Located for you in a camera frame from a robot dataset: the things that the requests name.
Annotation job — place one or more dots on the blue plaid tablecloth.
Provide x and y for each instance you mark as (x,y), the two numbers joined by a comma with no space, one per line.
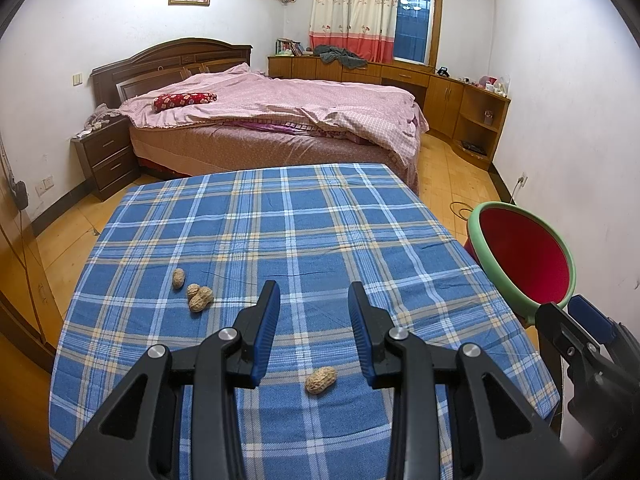
(310,230)

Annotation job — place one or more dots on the wooden wardrobe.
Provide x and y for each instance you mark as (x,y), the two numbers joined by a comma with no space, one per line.
(15,270)

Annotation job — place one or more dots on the bed with pink blanket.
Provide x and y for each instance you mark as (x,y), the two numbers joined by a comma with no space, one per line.
(300,102)

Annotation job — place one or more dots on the dark grey clothes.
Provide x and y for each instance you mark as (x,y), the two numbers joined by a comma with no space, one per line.
(340,56)

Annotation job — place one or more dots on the small white wall socket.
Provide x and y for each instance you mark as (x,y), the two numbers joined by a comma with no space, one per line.
(522,179)

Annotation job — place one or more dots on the cream and red curtain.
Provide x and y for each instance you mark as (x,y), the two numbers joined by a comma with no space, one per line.
(350,15)

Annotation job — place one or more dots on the red bin with green rim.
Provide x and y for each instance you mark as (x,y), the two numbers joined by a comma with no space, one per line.
(525,255)

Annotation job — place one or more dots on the black flat device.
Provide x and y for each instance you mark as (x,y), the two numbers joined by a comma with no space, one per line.
(472,147)

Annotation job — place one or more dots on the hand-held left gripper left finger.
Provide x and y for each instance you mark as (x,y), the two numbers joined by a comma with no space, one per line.
(265,335)

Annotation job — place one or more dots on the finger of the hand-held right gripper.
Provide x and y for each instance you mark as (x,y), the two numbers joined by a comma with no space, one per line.
(592,317)
(560,330)

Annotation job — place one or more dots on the dusty pink bed mattress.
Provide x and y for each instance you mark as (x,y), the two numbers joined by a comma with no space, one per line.
(250,147)

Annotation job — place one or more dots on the black desk phone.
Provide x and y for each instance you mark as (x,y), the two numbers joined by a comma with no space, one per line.
(442,70)

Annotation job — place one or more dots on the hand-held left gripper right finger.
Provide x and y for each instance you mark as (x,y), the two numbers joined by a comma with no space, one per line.
(362,335)

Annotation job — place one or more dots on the dark wooden bed headboard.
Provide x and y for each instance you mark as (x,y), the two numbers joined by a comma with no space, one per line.
(165,57)

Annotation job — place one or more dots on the red floral pillow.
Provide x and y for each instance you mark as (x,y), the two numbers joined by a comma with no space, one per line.
(185,101)

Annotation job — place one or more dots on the black wall charger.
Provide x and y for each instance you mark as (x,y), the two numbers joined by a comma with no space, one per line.
(21,192)

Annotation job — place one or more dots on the window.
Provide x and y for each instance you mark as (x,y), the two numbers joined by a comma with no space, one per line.
(415,20)

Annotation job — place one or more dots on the dark wooden nightstand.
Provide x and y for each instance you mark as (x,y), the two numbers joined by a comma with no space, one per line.
(107,157)

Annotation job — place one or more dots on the row of books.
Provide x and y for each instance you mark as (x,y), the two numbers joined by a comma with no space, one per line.
(290,47)

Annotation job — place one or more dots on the clear plastic bag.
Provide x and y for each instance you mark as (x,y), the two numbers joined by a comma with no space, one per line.
(502,85)

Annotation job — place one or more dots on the peanut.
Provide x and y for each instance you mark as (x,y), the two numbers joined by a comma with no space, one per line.
(178,278)
(201,301)
(321,380)
(192,290)

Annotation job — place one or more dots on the wooden desk cabinet unit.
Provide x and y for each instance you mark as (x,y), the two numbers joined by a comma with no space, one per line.
(445,95)

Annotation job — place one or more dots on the drinking glass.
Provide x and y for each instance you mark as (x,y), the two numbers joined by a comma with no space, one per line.
(487,117)

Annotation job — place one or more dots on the grey cloth bundle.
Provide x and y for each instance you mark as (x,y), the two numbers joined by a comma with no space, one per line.
(102,117)

